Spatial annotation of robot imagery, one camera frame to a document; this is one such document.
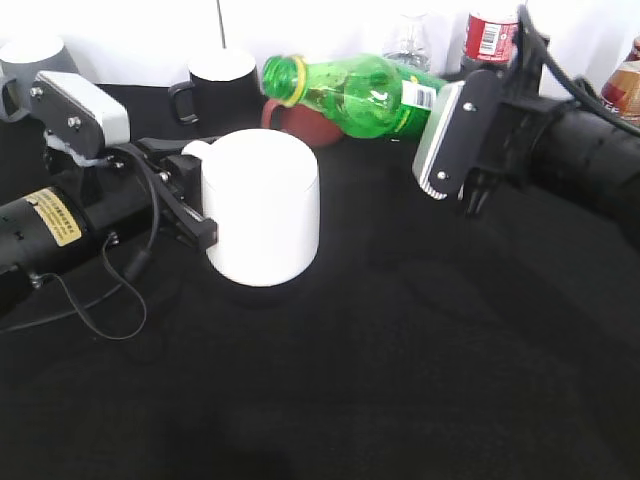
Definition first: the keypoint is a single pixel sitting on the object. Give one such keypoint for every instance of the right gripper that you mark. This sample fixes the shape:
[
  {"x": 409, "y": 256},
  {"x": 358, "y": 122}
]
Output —
[{"x": 505, "y": 151}]

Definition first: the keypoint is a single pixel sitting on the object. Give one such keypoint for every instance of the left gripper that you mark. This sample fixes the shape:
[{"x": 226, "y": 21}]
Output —
[{"x": 149, "y": 185}]

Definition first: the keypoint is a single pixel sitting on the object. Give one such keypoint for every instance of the white ceramic mug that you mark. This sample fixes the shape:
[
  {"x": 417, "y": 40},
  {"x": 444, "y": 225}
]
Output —
[{"x": 262, "y": 188}]

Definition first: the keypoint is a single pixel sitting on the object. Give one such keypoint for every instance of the green plastic bottle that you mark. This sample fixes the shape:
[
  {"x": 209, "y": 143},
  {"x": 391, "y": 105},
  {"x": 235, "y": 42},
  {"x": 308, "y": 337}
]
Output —
[{"x": 366, "y": 96}]

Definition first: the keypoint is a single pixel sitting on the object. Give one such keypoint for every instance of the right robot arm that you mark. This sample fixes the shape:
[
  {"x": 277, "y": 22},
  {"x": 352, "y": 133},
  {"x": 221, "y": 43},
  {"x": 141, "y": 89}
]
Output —
[{"x": 582, "y": 152}]

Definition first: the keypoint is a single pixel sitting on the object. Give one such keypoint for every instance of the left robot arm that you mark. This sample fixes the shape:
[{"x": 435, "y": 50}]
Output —
[{"x": 41, "y": 233}]

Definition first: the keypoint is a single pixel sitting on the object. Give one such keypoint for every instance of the orange label drink bottle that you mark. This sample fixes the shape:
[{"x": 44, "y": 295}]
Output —
[{"x": 620, "y": 93}]

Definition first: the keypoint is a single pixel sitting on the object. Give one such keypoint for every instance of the red label cola bottle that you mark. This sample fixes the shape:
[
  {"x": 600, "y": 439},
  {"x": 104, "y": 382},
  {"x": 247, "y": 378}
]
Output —
[{"x": 489, "y": 37}]

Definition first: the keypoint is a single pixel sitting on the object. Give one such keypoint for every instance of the black ceramic mug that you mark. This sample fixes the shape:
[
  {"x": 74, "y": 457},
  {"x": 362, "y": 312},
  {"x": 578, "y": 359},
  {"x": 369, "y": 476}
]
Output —
[{"x": 222, "y": 93}]

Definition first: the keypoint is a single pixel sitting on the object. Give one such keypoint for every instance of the red ceramic mug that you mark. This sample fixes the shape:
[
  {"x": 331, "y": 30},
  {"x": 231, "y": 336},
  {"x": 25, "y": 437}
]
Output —
[{"x": 309, "y": 126}]

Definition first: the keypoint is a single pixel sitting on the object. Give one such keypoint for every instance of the clear water bottle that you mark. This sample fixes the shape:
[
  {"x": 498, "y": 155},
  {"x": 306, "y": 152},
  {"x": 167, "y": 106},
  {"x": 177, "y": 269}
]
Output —
[{"x": 408, "y": 42}]

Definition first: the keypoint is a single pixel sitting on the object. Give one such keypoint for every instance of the grey ceramic mug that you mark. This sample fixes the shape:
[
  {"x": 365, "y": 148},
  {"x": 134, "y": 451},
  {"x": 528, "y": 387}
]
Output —
[{"x": 21, "y": 59}]

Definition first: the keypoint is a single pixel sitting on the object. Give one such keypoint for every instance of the black table mat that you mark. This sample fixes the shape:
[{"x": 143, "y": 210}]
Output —
[{"x": 418, "y": 345}]

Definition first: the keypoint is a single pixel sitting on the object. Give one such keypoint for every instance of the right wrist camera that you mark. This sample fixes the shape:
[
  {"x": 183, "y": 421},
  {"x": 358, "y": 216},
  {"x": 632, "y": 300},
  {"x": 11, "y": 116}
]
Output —
[{"x": 450, "y": 144}]

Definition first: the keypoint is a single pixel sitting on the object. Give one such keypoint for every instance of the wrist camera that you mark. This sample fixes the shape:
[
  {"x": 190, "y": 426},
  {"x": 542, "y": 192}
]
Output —
[
  {"x": 450, "y": 144},
  {"x": 78, "y": 113}
]

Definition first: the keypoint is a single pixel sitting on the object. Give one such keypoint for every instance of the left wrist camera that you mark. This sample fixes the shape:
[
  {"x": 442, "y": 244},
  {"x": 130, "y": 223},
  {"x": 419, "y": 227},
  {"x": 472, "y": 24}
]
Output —
[{"x": 78, "y": 113}]

